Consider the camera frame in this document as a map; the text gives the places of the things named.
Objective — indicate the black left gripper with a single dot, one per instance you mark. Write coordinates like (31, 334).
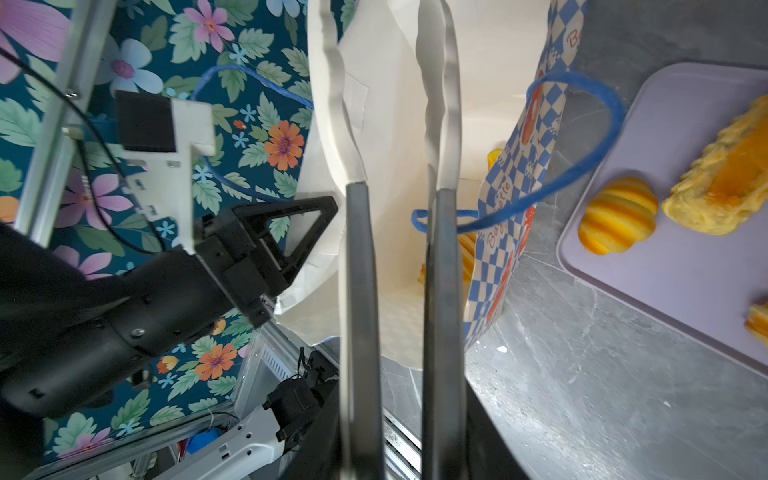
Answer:
(244, 258)

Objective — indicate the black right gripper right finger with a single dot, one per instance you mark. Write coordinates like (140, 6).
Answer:
(487, 455)

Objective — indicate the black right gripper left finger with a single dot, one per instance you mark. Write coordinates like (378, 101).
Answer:
(319, 456)

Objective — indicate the long narrow striped bread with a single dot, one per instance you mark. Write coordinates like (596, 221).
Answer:
(467, 249)

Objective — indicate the lavender plastic tray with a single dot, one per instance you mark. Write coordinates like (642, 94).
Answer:
(699, 285)

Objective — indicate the wide striped bread roll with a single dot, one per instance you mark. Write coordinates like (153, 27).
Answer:
(757, 323)

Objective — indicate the checkered paper bread bag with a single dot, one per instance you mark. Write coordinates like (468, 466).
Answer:
(500, 50)

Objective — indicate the long glazed pastry loaf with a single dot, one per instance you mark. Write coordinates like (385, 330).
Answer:
(727, 185)

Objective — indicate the yellow orange mango bread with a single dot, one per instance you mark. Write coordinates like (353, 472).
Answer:
(492, 157)

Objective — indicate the small round striped bun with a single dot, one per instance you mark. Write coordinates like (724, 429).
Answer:
(619, 216)

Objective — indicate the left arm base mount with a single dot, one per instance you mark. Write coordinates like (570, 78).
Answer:
(298, 401)

